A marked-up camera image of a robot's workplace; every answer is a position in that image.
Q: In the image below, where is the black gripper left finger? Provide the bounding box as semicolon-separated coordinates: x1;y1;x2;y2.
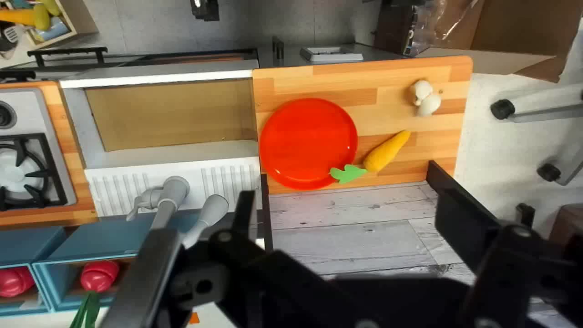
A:
115;171;330;328

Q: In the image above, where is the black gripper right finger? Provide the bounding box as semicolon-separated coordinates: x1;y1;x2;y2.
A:
426;160;583;328

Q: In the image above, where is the white garlic plushie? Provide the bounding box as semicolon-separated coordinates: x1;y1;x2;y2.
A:
406;77;444;118

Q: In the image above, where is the grey toy faucet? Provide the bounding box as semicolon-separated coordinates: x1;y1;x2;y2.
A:
124;175;231;250

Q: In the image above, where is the grey leg with black cap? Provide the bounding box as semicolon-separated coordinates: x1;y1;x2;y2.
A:
535;128;583;188
488;80;583;122

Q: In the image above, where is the red round plastic plate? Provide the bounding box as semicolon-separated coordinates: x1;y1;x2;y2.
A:
257;97;361;191

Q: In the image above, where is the red toy food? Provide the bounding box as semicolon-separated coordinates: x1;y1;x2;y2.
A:
0;266;36;301
78;259;124;295

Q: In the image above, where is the wooden butcher block board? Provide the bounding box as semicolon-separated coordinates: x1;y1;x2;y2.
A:
249;55;475;197

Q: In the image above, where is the green toy vegetable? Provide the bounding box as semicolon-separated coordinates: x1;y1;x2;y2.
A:
67;292;104;328

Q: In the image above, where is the toy kitchen sink unit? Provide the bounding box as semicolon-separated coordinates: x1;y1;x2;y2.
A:
58;67;264;219

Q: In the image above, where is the brown cardboard box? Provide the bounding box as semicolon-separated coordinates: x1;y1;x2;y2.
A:
424;0;583;82

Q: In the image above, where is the dark bag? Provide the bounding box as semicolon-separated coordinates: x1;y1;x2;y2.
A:
371;0;430;58

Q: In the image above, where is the wooden toy stove counter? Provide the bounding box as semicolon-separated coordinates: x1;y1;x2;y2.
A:
0;80;100;230

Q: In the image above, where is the flat grey box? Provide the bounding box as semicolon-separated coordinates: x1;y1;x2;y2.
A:
299;44;366;66

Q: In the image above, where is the black toy stove burner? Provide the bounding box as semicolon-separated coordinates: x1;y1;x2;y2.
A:
0;131;69;211

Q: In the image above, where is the black metal rack bar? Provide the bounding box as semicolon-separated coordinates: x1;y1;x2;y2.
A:
25;46;111;69

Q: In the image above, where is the colourful printed toy box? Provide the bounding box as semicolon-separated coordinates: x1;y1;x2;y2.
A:
0;0;78;53

